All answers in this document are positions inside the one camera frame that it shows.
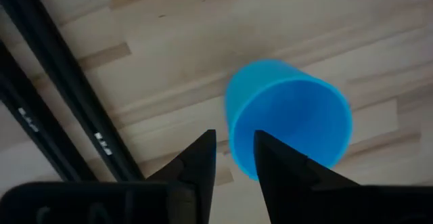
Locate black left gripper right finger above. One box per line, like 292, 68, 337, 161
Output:
253, 129, 360, 224

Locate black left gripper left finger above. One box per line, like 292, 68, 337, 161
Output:
146, 129, 218, 224

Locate blue plastic mug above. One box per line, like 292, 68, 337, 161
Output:
224, 58, 354, 181

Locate black aluminium table rail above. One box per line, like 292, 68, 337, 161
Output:
0, 0, 145, 183
0, 41, 98, 183

